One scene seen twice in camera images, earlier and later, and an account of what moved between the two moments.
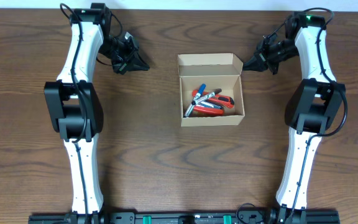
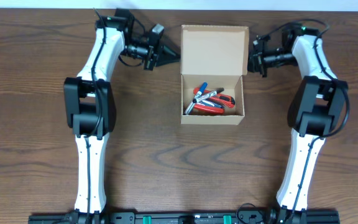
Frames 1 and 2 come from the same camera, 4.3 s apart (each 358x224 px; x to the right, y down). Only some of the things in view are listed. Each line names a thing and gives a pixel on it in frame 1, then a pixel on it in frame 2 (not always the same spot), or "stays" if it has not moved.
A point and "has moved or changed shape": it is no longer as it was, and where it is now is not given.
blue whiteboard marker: (201, 88) stays
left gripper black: (126, 59) to (151, 56)
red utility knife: (220, 99) stays
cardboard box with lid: (217, 71) has moved or changed shape
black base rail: (250, 217) stays
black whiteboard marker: (205, 97) stays
